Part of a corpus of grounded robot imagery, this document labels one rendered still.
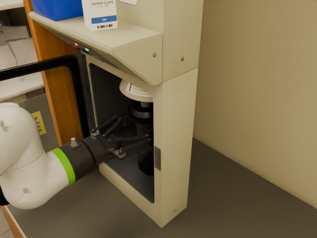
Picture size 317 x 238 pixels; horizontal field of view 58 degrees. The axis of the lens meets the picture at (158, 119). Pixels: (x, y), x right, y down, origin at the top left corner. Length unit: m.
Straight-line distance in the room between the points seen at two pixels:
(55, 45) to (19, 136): 0.33
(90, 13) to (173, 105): 0.25
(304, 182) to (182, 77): 0.60
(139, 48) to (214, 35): 0.54
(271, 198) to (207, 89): 0.44
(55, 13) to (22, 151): 0.28
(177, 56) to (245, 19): 0.40
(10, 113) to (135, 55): 0.27
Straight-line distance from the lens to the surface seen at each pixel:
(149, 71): 0.54
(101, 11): 0.56
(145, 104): 0.79
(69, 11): 0.66
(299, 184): 1.08
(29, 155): 0.63
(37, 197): 0.67
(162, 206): 0.83
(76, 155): 0.70
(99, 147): 0.72
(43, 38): 0.83
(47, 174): 0.67
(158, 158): 0.70
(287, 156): 1.04
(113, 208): 0.95
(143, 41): 0.52
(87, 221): 0.94
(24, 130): 0.61
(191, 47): 0.62
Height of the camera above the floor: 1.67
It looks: 34 degrees down
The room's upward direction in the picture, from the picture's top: straight up
